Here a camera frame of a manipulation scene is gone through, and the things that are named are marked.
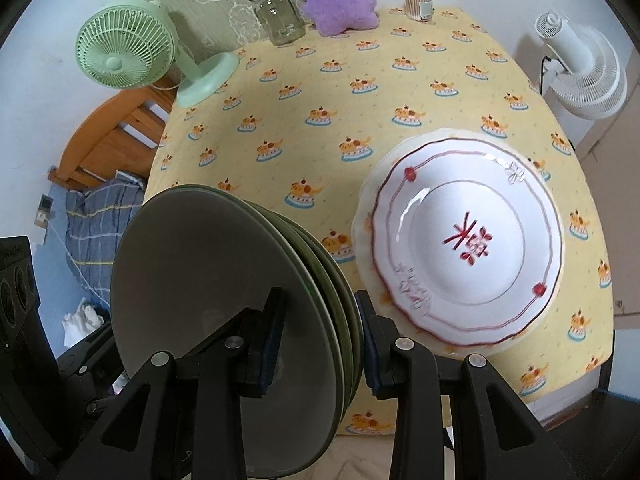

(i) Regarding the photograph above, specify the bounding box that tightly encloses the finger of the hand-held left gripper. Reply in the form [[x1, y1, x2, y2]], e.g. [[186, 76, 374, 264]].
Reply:
[[57, 325, 123, 421]]

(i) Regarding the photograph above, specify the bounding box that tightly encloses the cotton swab container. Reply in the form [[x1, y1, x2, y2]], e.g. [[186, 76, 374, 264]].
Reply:
[[403, 0, 435, 22]]

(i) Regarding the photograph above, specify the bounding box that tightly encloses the green patterned board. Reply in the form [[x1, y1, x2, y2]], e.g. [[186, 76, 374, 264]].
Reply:
[[142, 0, 371, 56]]

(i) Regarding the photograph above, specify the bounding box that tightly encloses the yellow printed tablecloth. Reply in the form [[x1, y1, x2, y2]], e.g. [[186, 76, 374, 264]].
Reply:
[[145, 6, 615, 436]]

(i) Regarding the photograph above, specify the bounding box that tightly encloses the glass jar with dark lid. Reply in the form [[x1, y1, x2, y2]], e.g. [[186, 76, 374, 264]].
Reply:
[[246, 0, 306, 47]]

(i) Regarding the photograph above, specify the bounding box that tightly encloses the wooden chair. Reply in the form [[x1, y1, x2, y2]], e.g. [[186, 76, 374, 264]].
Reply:
[[49, 82, 176, 191]]

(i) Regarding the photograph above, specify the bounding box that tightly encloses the white crumpled plastic bag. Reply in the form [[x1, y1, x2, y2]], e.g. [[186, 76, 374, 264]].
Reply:
[[62, 297, 106, 346]]

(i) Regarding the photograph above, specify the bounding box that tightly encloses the large orange floral plate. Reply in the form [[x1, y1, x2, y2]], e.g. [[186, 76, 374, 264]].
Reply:
[[351, 129, 564, 356]]

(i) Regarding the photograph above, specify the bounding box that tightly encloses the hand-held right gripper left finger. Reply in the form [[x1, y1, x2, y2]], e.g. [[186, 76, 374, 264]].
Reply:
[[60, 287, 288, 480]]

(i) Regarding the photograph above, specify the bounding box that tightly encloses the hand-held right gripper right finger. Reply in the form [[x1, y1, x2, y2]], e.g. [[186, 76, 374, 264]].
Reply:
[[354, 290, 583, 480]]

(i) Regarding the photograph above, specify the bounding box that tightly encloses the white plate with red trim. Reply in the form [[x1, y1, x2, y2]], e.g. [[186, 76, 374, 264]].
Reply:
[[372, 136, 564, 347]]

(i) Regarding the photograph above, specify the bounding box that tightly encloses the wall socket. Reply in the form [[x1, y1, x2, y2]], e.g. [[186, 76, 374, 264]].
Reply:
[[34, 195, 55, 228]]

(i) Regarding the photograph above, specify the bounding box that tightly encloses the mint green desk fan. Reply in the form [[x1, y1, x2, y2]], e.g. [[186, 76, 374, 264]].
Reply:
[[75, 0, 242, 109]]

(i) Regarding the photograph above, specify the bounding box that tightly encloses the white standing fan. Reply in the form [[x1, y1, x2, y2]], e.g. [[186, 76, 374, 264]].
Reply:
[[534, 9, 628, 121]]

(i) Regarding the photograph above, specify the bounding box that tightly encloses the blue plaid blanket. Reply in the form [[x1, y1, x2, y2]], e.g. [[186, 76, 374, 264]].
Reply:
[[65, 172, 148, 311]]

